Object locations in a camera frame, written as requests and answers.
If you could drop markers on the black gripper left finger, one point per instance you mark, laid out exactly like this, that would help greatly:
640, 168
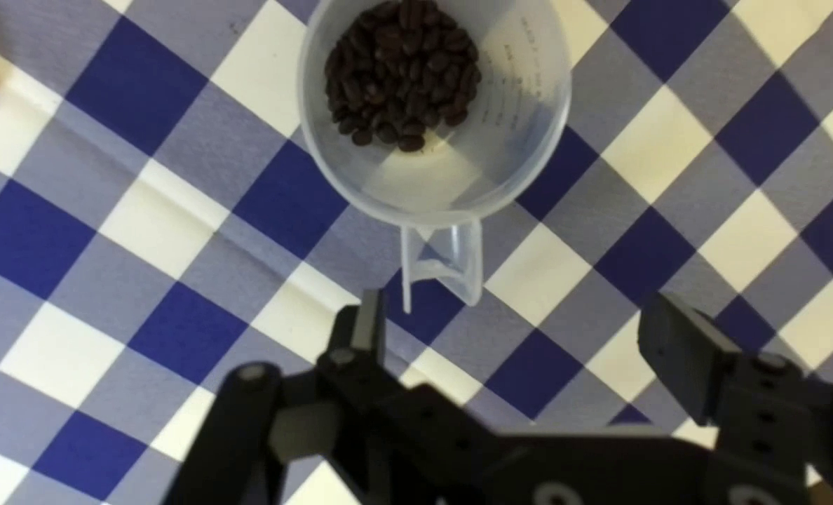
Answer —
360, 391

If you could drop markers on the blue white checkered tablecloth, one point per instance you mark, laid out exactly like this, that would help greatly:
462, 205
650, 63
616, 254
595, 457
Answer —
162, 223

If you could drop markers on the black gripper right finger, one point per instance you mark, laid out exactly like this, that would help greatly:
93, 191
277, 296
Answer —
714, 379

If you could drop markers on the clear plastic measuring jug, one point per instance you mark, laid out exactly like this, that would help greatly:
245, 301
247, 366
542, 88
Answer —
433, 116

